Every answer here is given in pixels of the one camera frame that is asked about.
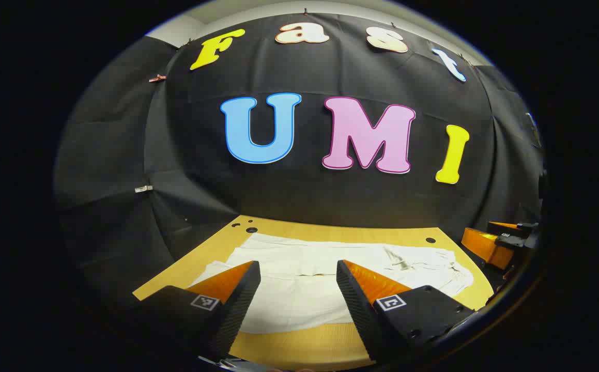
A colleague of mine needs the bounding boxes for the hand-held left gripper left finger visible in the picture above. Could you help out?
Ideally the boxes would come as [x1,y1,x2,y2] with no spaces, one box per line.
[133,261,262,362]

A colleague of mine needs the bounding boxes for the white jeans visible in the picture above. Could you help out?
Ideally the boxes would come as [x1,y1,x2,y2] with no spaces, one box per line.
[190,234,474,334]

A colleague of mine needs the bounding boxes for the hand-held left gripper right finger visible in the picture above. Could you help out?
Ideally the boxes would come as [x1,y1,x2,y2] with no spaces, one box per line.
[336,260,475,362]

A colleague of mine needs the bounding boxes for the black backdrop cloth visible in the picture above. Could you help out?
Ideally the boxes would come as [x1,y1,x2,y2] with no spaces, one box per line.
[54,13,545,311]

